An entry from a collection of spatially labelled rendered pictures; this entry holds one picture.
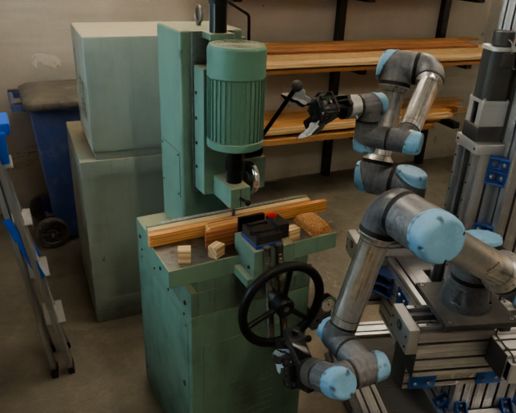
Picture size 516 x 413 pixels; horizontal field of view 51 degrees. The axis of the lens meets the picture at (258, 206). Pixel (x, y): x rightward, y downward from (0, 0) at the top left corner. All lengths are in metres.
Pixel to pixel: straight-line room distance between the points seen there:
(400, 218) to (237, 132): 0.60
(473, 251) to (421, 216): 0.19
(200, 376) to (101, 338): 1.03
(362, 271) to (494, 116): 0.68
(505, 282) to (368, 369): 0.42
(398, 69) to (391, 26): 2.70
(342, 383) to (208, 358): 0.65
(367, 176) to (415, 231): 0.87
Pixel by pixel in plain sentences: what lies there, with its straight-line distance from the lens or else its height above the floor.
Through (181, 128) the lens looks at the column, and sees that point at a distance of 1.82.
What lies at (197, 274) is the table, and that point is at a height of 0.87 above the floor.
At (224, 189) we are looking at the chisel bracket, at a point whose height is 1.05.
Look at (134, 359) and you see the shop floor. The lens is 2.69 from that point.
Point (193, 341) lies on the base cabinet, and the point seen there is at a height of 0.62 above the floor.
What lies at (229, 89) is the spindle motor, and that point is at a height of 1.39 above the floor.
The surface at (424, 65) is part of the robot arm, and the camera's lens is 2.05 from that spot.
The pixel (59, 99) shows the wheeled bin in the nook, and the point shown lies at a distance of 3.30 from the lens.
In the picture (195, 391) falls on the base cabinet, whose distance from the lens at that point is 1.93.
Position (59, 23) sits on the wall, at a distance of 3.83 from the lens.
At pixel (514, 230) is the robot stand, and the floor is 0.99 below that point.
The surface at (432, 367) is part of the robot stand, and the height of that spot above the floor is 0.63.
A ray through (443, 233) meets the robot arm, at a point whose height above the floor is 1.22.
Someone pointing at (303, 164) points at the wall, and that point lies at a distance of 4.64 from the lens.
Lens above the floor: 1.75
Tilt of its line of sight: 25 degrees down
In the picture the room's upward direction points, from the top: 2 degrees clockwise
